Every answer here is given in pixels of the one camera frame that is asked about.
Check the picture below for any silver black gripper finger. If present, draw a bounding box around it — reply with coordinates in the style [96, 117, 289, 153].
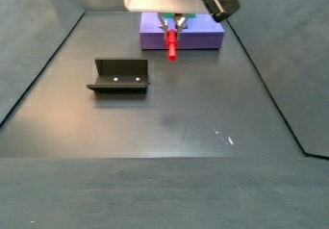
[175, 13, 188, 33]
[158, 13, 168, 34]

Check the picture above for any purple base board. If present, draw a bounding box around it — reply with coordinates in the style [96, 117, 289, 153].
[140, 13, 224, 50]

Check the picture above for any green block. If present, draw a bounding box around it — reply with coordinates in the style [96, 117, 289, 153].
[164, 13, 196, 18]

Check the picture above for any black angled bracket holder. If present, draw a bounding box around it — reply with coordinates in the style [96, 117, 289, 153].
[85, 58, 148, 91]

